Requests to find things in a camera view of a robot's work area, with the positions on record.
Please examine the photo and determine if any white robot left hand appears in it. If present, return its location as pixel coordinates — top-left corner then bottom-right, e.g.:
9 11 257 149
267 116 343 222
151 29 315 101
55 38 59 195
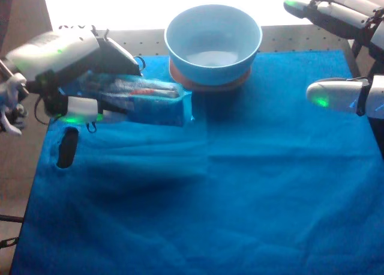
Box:
5 27 144 125

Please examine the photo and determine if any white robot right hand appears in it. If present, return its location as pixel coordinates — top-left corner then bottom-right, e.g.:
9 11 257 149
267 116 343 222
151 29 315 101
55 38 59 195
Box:
283 0 384 119

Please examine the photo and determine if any blue snack packet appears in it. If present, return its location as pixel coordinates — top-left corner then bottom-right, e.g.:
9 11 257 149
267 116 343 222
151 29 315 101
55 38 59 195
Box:
61 72 193 127

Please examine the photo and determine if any light blue plastic bowl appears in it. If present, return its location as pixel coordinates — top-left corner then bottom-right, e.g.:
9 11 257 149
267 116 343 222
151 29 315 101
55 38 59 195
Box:
164 4 263 86

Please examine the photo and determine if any pink plastic bowl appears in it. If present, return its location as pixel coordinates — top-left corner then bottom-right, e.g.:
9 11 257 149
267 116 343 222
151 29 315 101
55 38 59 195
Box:
168 58 252 92

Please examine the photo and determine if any blue cloth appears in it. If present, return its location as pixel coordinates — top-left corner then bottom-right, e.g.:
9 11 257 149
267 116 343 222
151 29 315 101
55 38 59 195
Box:
10 49 384 275

